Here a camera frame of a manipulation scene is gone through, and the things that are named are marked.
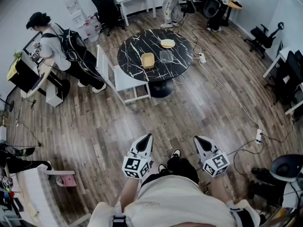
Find person's right forearm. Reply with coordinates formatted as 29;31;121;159
209;175;234;204

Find person's right arm strap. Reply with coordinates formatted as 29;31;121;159
228;206;258;227

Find person's left arm strap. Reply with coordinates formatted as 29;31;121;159
112;214;128;227

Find round black marble table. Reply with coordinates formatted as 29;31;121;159
117;28;195;98

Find pale wooden table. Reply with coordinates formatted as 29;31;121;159
20;62;57;99

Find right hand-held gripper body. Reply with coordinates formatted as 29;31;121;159
200;149;231;178

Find yellow-green cloth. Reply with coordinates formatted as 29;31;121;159
7;52;23;81

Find black box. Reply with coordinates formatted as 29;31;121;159
9;59;48;96

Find white water dispenser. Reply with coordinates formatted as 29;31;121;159
64;0;89;30

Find clear water bottle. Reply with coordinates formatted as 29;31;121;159
83;20;99;43
89;15;102;34

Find pink bag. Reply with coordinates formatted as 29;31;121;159
56;174;78;188

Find yellow rectangular tray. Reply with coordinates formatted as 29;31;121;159
141;52;155;69

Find person's white shirt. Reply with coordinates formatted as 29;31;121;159
87;174;261;227

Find white cable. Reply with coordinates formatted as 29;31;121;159
200;61;261;130

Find round yellow table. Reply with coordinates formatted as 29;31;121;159
205;0;243;27

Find person's arm strap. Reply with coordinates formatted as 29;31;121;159
228;206;258;227
112;214;128;227

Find white drawer unit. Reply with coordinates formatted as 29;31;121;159
45;85;64;108

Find person's left forearm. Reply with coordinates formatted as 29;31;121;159
118;177;143;212

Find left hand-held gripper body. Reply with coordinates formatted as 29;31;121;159
122;151;154;180

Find person's black trousers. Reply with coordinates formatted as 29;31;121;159
142;157;199;186

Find grey backpack shell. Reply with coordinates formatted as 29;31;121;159
269;154;303;182

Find person's left shoe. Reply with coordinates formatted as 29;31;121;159
157;163;169;175

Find clear plastic lid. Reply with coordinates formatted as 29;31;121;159
159;50;175;64

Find white plate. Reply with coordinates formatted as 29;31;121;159
160;39;176;49

